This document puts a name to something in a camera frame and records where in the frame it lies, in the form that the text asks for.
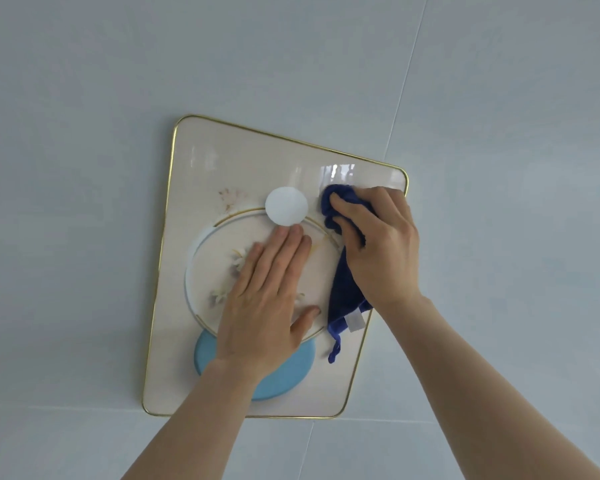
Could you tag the light blue round disc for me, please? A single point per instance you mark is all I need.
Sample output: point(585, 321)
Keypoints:
point(285, 377)

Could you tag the white round disc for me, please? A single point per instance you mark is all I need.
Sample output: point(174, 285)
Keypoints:
point(286, 206)

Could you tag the person's right hand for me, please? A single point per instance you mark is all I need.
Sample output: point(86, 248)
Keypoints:
point(385, 254)

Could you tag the person's right forearm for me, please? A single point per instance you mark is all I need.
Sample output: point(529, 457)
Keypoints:
point(480, 394)

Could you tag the gold-framed floral wall panel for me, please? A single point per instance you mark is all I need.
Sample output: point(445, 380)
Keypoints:
point(205, 174)

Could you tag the person's left little finger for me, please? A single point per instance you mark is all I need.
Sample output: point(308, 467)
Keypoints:
point(245, 272)

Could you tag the person's left thumb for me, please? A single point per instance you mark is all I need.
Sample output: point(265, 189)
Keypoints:
point(306, 322)

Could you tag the person's left forearm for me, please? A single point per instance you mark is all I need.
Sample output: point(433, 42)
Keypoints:
point(200, 424)

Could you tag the dark blue cleaning cloth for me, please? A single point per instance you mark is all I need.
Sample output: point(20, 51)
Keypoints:
point(345, 294)

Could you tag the person's left middle finger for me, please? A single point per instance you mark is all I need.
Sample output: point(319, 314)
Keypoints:
point(282, 259)

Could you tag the person's left hand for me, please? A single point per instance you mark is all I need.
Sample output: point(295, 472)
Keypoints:
point(260, 319)

